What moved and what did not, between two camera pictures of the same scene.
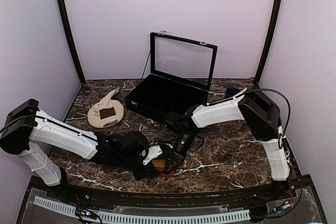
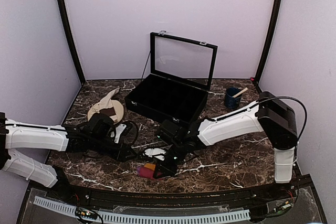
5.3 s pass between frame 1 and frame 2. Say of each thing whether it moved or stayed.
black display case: stayed
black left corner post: stayed
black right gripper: moved
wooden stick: stayed
